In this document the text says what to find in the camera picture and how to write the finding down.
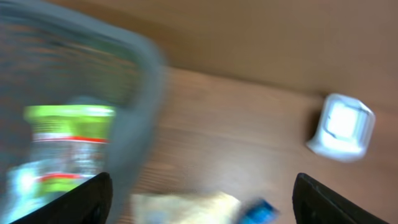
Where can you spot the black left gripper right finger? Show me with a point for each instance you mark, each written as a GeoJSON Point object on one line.
{"type": "Point", "coordinates": [315, 203]}

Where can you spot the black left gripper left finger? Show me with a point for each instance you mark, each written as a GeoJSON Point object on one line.
{"type": "Point", "coordinates": [89, 203]}

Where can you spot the blue snack packet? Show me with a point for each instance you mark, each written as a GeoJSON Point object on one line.
{"type": "Point", "coordinates": [259, 212]}

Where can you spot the green clear snack bag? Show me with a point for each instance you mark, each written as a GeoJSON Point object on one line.
{"type": "Point", "coordinates": [68, 148]}

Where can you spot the beige paper snack bag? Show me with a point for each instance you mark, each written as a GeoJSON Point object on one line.
{"type": "Point", "coordinates": [209, 208]}

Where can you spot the white barcode scanner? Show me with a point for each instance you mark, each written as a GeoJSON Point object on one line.
{"type": "Point", "coordinates": [344, 130]}

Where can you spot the grey plastic mesh basket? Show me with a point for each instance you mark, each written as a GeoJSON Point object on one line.
{"type": "Point", "coordinates": [51, 55]}

